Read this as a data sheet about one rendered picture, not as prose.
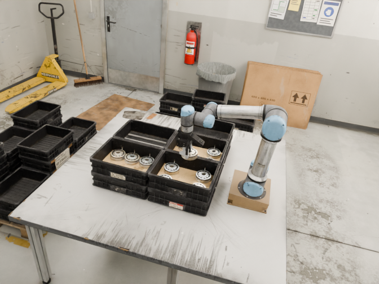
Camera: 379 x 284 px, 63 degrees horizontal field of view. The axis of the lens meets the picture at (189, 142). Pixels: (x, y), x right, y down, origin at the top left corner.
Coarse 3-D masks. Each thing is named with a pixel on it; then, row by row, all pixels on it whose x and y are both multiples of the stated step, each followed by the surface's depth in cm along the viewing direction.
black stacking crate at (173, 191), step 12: (168, 156) 213; (180, 156) 210; (156, 168) 201; (192, 168) 213; (204, 168) 210; (156, 180) 190; (216, 180) 206; (168, 192) 192; (180, 192) 189; (192, 192) 186; (204, 192) 184
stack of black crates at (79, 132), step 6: (66, 120) 323; (72, 120) 332; (78, 120) 330; (84, 120) 328; (60, 126) 314; (66, 126) 323; (72, 126) 334; (78, 126) 334; (84, 126) 332; (90, 126) 317; (78, 132) 325; (84, 132) 306; (90, 132) 318; (96, 132) 331; (78, 138) 297; (84, 138) 309; (90, 138) 320; (78, 144) 302; (84, 144) 310
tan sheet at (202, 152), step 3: (177, 144) 238; (177, 147) 235; (192, 147) 237; (195, 147) 237; (198, 147) 238; (177, 150) 231; (198, 150) 234; (201, 150) 234; (204, 150) 234; (198, 153) 230; (201, 153) 231; (204, 153) 231; (201, 156) 228; (204, 156) 228; (216, 159) 226; (219, 159) 226
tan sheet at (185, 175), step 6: (162, 168) 211; (180, 168) 213; (186, 168) 213; (180, 174) 207; (186, 174) 208; (192, 174) 208; (180, 180) 202; (186, 180) 202; (192, 180) 203; (210, 180) 204
